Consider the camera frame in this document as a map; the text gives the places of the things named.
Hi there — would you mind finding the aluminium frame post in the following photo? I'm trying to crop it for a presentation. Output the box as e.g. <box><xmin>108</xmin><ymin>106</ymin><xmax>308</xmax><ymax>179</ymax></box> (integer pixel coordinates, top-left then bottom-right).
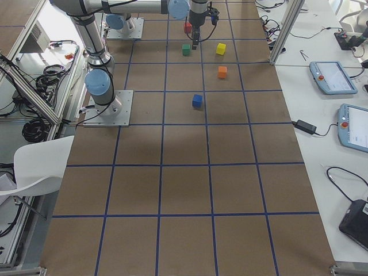
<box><xmin>269</xmin><ymin>0</ymin><xmax>305</xmax><ymax>65</ymax></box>

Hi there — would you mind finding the coiled black cable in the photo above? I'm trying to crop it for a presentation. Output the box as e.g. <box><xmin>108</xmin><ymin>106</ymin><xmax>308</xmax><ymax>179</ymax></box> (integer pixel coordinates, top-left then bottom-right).
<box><xmin>22</xmin><ymin>118</ymin><xmax>48</xmax><ymax>143</ymax></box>

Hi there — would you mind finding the black power adapter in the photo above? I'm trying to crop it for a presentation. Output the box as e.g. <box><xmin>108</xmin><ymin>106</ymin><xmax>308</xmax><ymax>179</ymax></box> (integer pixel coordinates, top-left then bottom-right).
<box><xmin>292</xmin><ymin>120</ymin><xmax>317</xmax><ymax>135</ymax></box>

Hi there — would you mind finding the blue wooden block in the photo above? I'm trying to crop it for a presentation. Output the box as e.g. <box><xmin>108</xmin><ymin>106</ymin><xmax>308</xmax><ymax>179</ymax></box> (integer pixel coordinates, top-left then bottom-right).
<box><xmin>192</xmin><ymin>94</ymin><xmax>203</xmax><ymax>109</ymax></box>

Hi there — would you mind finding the red wooden block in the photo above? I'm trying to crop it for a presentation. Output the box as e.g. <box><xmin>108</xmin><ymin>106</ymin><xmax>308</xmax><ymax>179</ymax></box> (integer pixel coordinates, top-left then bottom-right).
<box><xmin>184</xmin><ymin>22</ymin><xmax>191</xmax><ymax>34</ymax></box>

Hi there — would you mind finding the lower teach pendant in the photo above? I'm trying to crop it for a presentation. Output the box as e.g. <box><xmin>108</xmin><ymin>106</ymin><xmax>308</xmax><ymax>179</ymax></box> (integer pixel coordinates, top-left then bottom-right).
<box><xmin>338</xmin><ymin>103</ymin><xmax>367</xmax><ymax>152</ymax></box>

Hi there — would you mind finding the orange wooden block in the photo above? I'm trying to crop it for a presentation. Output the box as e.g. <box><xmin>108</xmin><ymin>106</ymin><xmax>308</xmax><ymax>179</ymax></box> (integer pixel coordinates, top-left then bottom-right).
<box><xmin>217</xmin><ymin>66</ymin><xmax>228</xmax><ymax>79</ymax></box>

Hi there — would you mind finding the upper teach pendant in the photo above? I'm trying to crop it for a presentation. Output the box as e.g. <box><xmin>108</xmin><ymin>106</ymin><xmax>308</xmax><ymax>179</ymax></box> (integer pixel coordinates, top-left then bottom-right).
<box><xmin>309</xmin><ymin>61</ymin><xmax>358</xmax><ymax>95</ymax></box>

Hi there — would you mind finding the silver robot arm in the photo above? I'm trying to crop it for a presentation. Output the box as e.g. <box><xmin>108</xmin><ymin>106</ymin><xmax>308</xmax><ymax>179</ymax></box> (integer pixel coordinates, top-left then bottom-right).
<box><xmin>53</xmin><ymin>1</ymin><xmax>219</xmax><ymax>115</ymax></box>
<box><xmin>105</xmin><ymin>13</ymin><xmax>136</xmax><ymax>33</ymax></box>

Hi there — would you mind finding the grey electronics box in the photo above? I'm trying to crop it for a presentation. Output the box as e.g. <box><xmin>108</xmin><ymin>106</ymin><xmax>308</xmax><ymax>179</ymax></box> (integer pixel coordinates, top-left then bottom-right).
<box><xmin>18</xmin><ymin>13</ymin><xmax>51</xmax><ymax>53</ymax></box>

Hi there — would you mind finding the black cable on desk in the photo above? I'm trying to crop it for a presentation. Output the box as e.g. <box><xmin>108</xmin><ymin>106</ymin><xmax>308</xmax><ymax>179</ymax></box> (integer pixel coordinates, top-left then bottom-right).
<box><xmin>325</xmin><ymin>166</ymin><xmax>368</xmax><ymax>202</ymax></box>

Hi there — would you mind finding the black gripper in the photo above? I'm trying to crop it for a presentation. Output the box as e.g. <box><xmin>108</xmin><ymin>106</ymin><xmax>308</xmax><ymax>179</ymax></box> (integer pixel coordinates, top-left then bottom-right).
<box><xmin>189</xmin><ymin>10</ymin><xmax>207</xmax><ymax>49</ymax></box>

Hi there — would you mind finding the green wooden block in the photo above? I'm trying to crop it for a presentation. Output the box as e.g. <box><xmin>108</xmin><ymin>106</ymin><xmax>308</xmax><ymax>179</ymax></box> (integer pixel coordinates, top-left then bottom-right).
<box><xmin>182</xmin><ymin>44</ymin><xmax>191</xmax><ymax>56</ymax></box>

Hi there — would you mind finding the teach pendant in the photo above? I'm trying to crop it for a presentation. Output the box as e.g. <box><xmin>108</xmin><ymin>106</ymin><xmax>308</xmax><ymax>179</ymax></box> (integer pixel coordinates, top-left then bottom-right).
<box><xmin>338</xmin><ymin>103</ymin><xmax>367</xmax><ymax>152</ymax></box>
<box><xmin>309</xmin><ymin>61</ymin><xmax>358</xmax><ymax>95</ymax></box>

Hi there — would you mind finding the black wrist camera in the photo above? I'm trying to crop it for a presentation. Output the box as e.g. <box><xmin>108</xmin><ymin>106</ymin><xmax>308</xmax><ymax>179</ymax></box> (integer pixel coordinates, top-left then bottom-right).
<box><xmin>208</xmin><ymin>7</ymin><xmax>219</xmax><ymax>26</ymax></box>

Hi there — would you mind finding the white plastic chair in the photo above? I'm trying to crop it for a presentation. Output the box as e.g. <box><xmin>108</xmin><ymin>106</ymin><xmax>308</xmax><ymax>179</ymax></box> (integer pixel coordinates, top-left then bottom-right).
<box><xmin>1</xmin><ymin>136</ymin><xmax>74</xmax><ymax>197</ymax></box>

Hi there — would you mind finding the yellow wooden block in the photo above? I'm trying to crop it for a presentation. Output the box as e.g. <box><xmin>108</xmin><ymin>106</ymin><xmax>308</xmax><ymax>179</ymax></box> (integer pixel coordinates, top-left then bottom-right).
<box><xmin>216</xmin><ymin>43</ymin><xmax>227</xmax><ymax>56</ymax></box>

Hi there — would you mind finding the black device on desk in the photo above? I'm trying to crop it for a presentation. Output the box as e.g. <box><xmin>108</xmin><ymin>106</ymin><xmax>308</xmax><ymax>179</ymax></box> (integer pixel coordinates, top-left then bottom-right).
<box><xmin>334</xmin><ymin>30</ymin><xmax>358</xmax><ymax>51</ymax></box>

